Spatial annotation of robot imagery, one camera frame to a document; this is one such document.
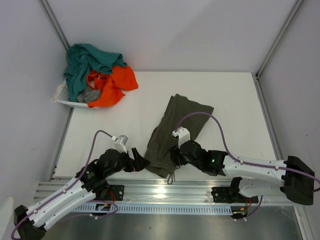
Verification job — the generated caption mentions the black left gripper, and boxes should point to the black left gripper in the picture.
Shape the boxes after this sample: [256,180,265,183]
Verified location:
[105,147,150,177]

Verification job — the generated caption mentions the olive green shorts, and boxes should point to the olive green shorts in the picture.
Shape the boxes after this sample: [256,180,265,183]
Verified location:
[144,93,215,185]

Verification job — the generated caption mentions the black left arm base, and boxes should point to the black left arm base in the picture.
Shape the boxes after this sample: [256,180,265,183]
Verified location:
[101,184,125,202]

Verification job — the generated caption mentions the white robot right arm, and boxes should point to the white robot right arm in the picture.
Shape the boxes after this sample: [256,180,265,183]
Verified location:
[169,140,315,206]

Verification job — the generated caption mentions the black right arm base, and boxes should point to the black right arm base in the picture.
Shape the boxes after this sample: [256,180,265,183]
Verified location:
[211,186,259,204]

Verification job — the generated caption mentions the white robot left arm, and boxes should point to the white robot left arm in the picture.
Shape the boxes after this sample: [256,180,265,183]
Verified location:
[13,148,150,240]

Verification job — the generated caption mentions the orange shorts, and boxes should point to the orange shorts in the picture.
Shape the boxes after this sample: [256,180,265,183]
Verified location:
[86,66,139,108]

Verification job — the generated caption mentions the grey shorts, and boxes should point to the grey shorts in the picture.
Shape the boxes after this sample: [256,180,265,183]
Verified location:
[77,86,101,104]

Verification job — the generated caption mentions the teal shorts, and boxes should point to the teal shorts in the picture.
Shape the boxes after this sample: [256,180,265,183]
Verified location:
[64,43,127,102]

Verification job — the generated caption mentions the white plastic laundry basket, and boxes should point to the white plastic laundry basket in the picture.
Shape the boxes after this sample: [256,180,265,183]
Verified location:
[54,79,89,109]

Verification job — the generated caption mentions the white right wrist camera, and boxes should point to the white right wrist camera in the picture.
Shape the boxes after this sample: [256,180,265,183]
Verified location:
[172,126,191,148]

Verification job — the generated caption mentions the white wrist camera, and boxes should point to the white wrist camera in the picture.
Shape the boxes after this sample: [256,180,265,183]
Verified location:
[111,135,129,153]
[172,126,191,148]

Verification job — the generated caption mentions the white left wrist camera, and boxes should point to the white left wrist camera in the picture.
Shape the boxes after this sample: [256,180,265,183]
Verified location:
[111,135,129,153]

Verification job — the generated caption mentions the aluminium mounting rail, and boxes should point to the aluminium mounting rail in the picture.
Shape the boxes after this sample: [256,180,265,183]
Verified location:
[32,178,301,206]

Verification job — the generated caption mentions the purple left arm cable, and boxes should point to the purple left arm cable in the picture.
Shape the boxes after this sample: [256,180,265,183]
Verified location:
[11,129,120,240]

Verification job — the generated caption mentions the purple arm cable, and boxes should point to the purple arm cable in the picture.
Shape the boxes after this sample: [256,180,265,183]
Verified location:
[174,111,320,222]
[11,129,120,240]

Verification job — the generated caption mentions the white slotted cable duct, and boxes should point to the white slotted cable duct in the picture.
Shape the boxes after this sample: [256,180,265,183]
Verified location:
[73,202,236,216]

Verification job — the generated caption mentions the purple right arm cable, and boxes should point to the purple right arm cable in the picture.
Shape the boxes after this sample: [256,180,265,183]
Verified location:
[174,111,320,222]

